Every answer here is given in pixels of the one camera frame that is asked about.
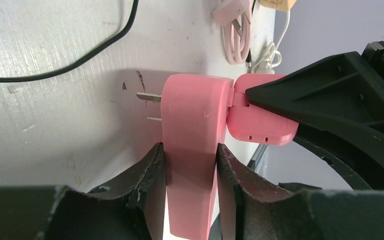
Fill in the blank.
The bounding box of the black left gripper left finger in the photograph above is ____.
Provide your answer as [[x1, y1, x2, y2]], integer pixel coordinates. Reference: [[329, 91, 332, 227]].
[[0, 142, 166, 240]]

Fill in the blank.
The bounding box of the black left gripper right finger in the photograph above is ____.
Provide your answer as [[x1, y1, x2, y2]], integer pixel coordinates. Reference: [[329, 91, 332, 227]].
[[216, 144, 384, 240]]

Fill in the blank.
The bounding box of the pink plug adapter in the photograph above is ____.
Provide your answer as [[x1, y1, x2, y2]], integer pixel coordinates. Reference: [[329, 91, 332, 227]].
[[226, 73, 299, 146]]

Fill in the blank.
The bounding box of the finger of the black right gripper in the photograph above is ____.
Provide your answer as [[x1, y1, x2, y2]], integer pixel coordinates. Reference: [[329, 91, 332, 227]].
[[293, 124, 384, 190]]

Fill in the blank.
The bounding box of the pink round cable reel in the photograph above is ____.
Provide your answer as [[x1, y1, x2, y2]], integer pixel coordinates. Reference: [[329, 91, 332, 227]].
[[211, 0, 255, 68]]

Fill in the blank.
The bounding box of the white bundled cable right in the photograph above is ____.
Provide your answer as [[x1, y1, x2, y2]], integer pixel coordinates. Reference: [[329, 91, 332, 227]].
[[249, 9, 292, 74]]

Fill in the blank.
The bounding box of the thin black adapter cable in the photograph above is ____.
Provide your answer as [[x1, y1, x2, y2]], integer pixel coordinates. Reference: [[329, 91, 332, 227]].
[[0, 0, 140, 83]]

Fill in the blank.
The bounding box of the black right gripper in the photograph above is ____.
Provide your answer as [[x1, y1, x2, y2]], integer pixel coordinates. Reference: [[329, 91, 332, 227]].
[[245, 41, 384, 133]]

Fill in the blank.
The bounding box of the beige plug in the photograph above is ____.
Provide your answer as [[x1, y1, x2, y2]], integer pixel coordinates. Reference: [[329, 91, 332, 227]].
[[259, 0, 297, 12]]

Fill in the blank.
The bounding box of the pink triangular power strip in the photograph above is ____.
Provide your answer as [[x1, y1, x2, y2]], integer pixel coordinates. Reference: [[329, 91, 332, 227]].
[[137, 73, 234, 240]]

